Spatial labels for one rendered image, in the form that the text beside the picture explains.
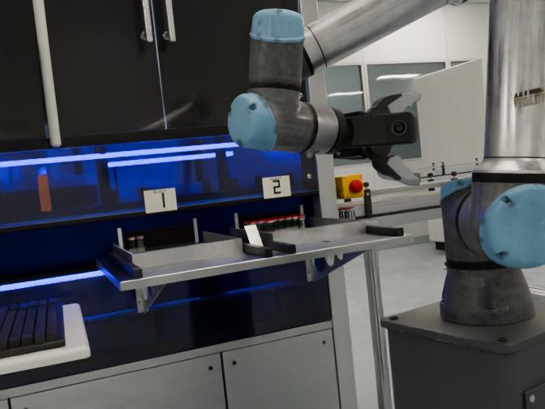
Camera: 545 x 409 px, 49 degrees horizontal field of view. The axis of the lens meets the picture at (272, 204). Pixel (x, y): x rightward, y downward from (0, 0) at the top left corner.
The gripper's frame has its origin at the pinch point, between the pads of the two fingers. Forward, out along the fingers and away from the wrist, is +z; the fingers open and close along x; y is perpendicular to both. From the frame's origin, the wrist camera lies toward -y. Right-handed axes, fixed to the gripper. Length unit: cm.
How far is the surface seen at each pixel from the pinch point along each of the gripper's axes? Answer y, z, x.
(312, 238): 49, 16, 19
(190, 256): 57, -14, 23
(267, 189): 75, 20, 6
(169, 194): 81, -7, 8
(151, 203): 83, -12, 10
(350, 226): 47, 27, 16
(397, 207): 74, 73, 10
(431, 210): 70, 86, 11
